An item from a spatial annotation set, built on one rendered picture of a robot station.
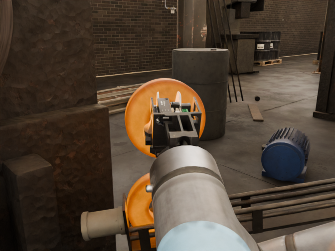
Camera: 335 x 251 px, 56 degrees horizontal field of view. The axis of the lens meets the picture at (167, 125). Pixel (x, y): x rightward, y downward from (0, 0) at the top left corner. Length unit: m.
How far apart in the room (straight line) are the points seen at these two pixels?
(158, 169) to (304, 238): 0.18
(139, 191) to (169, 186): 0.32
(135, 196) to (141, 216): 0.05
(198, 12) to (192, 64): 1.72
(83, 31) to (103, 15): 7.00
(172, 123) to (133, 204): 0.27
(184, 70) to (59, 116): 2.37
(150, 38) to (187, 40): 3.90
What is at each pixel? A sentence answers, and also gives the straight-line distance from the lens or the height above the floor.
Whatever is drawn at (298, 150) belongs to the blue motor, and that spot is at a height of 0.29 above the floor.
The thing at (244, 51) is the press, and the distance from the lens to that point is 8.30.
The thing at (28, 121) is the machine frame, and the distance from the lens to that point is 0.78.
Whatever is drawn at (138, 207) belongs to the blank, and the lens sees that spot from 0.69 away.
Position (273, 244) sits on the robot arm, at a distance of 0.41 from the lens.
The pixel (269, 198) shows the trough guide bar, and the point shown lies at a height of 0.69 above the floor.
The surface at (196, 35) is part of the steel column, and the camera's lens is 4.65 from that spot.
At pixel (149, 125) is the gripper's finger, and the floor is 0.91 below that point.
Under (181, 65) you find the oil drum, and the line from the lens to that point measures 3.11.
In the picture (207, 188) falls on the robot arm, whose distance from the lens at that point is 0.35.
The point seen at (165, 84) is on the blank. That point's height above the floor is 0.97.
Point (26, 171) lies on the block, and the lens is 0.70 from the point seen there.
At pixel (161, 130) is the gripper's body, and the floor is 0.93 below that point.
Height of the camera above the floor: 1.07
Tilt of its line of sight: 17 degrees down
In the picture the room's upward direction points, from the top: straight up
